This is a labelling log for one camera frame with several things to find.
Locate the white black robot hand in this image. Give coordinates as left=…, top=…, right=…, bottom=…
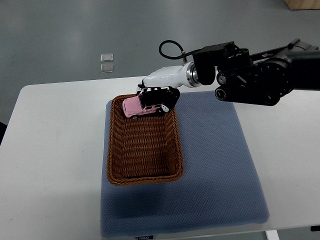
left=136, top=61, right=201, bottom=114

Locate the pink toy car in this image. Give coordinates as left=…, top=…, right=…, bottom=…
left=122, top=94, right=162, bottom=119

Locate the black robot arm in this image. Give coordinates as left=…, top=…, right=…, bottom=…
left=192, top=38, right=320, bottom=106

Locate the brown wicker basket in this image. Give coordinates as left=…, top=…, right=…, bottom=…
left=106, top=95, right=184, bottom=186

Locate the upper floor socket plate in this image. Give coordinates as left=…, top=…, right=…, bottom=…
left=100, top=53, right=114, bottom=63

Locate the blue grey cushion mat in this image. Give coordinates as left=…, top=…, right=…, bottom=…
left=100, top=91, right=270, bottom=238

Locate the wooden cabinet corner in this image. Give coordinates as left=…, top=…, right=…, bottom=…
left=284, top=0, right=320, bottom=11

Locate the person in white jacket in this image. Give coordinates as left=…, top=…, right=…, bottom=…
left=0, top=122, right=8, bottom=144

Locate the white table leg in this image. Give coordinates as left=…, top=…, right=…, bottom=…
left=265, top=230, right=280, bottom=240

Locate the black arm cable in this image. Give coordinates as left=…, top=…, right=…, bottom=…
left=159, top=40, right=201, bottom=65

